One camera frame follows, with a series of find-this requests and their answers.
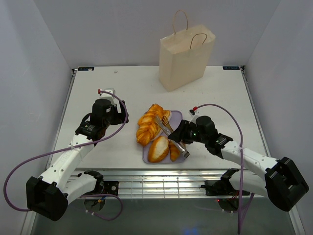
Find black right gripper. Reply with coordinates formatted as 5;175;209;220
167;120;207;145

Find long braided fake bread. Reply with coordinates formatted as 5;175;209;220
136;104;164;146

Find metal kitchen tongs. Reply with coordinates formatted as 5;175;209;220
154;116;190;158

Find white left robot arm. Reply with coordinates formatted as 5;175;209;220
26;98;128;221

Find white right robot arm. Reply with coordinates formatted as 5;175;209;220
168;116;309;212

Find fake croissant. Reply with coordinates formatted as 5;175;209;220
169;141;180;162

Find long glazed fake loaf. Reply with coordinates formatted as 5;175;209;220
155;110;172;138

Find oval white-topped fake bread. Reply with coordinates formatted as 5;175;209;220
147;136;170;163

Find white paper bag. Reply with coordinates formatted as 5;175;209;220
159;16;216;92

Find lilac plastic tray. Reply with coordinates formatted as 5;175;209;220
142;110;186;165

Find left blue table label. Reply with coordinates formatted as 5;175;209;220
77;67;94;71

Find blue table label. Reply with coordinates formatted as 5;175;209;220
223;66;240;71
77;67;94;71

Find right blue table label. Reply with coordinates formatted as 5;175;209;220
223;66;240;71

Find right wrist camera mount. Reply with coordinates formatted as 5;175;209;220
189;106;200;123

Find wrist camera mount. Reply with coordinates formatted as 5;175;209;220
98;88;115;106
189;106;200;123

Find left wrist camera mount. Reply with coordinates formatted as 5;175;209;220
98;88;115;106

